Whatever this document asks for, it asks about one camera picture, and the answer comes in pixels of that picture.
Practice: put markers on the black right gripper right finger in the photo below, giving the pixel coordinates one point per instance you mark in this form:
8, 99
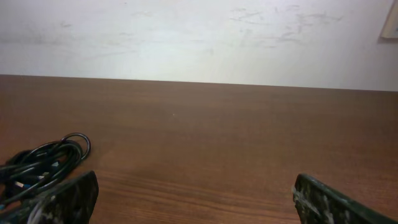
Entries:
316, 202

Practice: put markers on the beige wall fixture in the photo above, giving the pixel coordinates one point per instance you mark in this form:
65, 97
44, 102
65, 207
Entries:
389, 30

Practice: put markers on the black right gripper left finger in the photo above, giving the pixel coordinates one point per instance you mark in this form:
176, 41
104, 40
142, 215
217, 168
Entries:
72, 201

